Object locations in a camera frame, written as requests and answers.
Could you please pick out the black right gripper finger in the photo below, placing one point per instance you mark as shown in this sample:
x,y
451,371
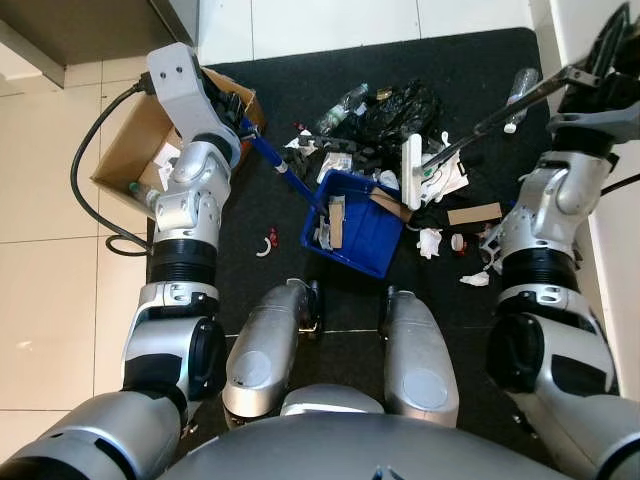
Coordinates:
x,y
615,35

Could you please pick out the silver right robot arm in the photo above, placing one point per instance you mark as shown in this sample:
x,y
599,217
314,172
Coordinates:
x,y
545,330

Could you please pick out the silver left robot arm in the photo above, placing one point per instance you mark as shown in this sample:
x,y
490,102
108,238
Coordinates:
x,y
180,200

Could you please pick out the black floor mat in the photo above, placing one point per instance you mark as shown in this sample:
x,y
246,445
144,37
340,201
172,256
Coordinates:
x,y
470,55

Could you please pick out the brown cardboard box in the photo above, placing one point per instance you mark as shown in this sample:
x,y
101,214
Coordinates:
x,y
135,150

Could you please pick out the crushed clear plastic bottle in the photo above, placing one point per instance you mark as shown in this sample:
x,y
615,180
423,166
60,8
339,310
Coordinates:
x,y
340,110

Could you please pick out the small red scrap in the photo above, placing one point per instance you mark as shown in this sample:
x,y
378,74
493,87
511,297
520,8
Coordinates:
x,y
272,234

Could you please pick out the white curved plastic piece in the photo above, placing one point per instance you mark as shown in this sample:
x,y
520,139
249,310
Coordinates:
x,y
262,250

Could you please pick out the dark brown cabinet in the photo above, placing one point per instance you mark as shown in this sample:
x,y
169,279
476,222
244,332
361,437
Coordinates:
x,y
90,25

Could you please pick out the black plastic bag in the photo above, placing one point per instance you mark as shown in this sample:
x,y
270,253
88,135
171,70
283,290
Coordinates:
x,y
400,110

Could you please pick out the flat brown cardboard piece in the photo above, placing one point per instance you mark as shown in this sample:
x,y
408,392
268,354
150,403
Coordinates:
x,y
475,214

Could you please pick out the white paper packaging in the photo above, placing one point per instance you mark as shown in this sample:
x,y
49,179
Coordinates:
x,y
447,178

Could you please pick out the small white tissue scrap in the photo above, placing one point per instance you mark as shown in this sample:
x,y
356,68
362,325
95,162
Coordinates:
x,y
475,279

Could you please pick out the crumpled white tissue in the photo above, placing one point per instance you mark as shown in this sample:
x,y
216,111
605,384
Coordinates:
x,y
429,243

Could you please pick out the silver left robot leg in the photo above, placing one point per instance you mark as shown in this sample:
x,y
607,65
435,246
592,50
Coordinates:
x,y
265,345

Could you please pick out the silver robot leg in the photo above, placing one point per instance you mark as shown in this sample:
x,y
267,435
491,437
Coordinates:
x,y
420,360
265,345

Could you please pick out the silver right robot leg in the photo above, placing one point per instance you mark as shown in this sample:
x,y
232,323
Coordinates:
x,y
420,360

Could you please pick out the silver robot torso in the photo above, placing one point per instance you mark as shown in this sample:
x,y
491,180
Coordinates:
x,y
350,445

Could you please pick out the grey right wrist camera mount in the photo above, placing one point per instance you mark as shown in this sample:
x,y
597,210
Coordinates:
x,y
600,122

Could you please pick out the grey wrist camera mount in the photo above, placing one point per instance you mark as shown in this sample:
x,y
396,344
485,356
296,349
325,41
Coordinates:
x,y
600,122
180,85

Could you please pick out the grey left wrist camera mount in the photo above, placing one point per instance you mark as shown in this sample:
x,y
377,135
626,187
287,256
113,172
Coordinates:
x,y
180,85

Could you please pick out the white plastic frame piece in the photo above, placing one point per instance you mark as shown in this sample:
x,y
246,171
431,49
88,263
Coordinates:
x,y
490,245

